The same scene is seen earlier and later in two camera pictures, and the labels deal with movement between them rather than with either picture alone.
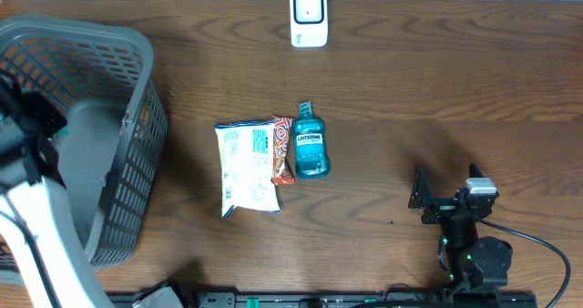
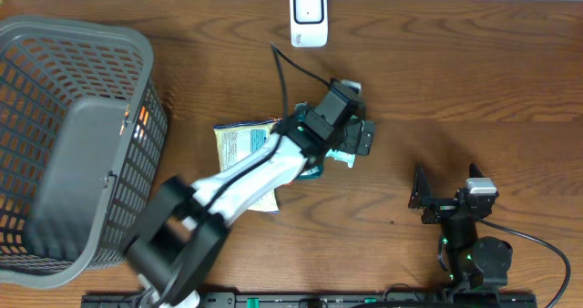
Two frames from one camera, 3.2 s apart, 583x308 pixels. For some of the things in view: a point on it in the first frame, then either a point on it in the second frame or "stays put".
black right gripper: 420,198 stays put
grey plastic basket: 112,148 stays put
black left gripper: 46,115 -> 357,145
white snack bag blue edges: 246,155 stays put
